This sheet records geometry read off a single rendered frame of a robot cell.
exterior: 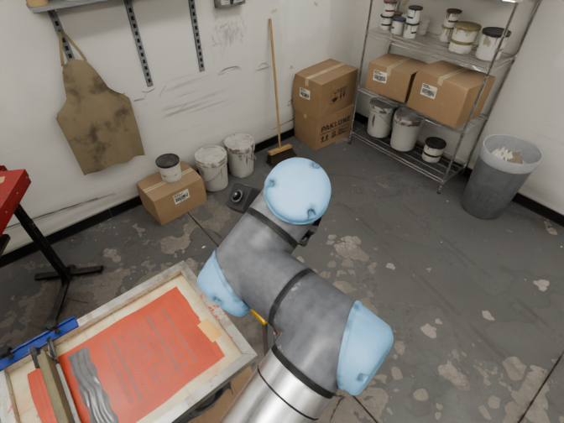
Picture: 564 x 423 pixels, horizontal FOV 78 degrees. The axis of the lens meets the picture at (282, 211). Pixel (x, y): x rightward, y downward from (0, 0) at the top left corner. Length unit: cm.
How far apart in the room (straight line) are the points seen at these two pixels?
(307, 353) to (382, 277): 258
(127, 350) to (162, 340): 13
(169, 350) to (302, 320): 120
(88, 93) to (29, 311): 165
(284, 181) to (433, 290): 264
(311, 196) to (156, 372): 121
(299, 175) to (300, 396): 22
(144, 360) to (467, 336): 213
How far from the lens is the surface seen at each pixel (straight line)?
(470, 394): 267
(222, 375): 140
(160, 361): 151
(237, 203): 59
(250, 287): 38
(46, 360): 157
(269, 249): 39
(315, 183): 38
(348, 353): 34
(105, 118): 307
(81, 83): 297
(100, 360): 160
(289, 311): 35
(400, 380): 254
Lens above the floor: 228
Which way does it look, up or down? 44 degrees down
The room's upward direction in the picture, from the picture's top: straight up
